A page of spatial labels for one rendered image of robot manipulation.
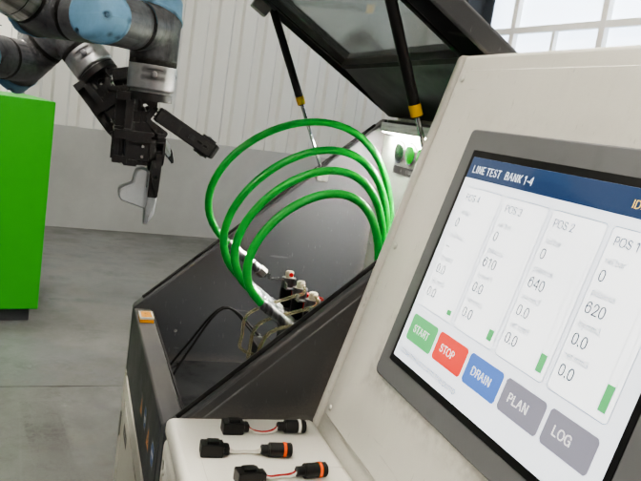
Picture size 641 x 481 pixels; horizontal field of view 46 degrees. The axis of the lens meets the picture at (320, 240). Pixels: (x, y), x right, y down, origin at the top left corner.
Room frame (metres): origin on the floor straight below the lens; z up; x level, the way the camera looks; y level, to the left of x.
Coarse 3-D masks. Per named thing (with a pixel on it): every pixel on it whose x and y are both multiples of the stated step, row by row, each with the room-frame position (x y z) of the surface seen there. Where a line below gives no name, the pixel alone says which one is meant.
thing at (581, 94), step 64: (512, 64) 0.99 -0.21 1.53; (576, 64) 0.86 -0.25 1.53; (640, 64) 0.76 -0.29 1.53; (448, 128) 1.07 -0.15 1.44; (512, 128) 0.92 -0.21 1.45; (576, 128) 0.80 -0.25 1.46; (640, 128) 0.71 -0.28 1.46; (384, 256) 1.10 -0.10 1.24; (384, 320) 1.01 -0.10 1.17; (384, 384) 0.94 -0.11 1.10; (384, 448) 0.88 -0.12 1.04; (448, 448) 0.76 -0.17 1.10
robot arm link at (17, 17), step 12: (0, 0) 1.07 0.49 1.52; (12, 0) 1.08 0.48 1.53; (24, 0) 1.09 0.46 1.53; (36, 0) 1.11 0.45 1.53; (48, 0) 1.13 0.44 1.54; (0, 12) 1.12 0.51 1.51; (12, 12) 1.10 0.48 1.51; (24, 12) 1.11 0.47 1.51; (36, 12) 1.12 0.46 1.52; (48, 12) 1.13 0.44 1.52; (12, 24) 1.18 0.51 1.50; (24, 24) 1.13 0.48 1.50; (36, 24) 1.14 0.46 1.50; (48, 24) 1.14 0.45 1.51; (36, 36) 1.19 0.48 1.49; (48, 36) 1.17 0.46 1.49; (60, 36) 1.15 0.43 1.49
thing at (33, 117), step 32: (0, 96) 4.13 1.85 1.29; (32, 96) 4.63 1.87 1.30; (0, 128) 4.14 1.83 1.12; (32, 128) 4.23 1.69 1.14; (0, 160) 4.15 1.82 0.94; (32, 160) 4.24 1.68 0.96; (0, 192) 4.16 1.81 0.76; (32, 192) 4.25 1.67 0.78; (0, 224) 4.16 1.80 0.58; (32, 224) 4.25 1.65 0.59; (0, 256) 4.17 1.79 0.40; (32, 256) 4.26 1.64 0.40; (0, 288) 4.18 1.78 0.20; (32, 288) 4.27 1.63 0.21; (0, 320) 4.22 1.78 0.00
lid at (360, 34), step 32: (256, 0) 1.71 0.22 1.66; (288, 0) 1.65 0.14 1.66; (320, 0) 1.50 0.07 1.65; (352, 0) 1.37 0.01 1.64; (416, 0) 1.16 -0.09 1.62; (448, 0) 1.11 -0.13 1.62; (320, 32) 1.70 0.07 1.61; (352, 32) 1.54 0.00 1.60; (384, 32) 1.41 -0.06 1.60; (416, 32) 1.30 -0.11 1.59; (448, 32) 1.18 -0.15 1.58; (480, 32) 1.12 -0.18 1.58; (352, 64) 1.68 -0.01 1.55; (384, 64) 1.51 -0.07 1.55; (416, 64) 1.38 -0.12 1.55; (448, 64) 1.27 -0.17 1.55; (384, 96) 1.73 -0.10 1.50
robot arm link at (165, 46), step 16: (144, 0) 1.18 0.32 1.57; (160, 0) 1.18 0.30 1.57; (176, 0) 1.20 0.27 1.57; (160, 16) 1.17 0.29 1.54; (176, 16) 1.20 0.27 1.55; (160, 32) 1.17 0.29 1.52; (176, 32) 1.21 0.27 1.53; (160, 48) 1.19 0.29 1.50; (176, 48) 1.21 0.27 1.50; (160, 64) 1.19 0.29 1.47; (176, 64) 1.23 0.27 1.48
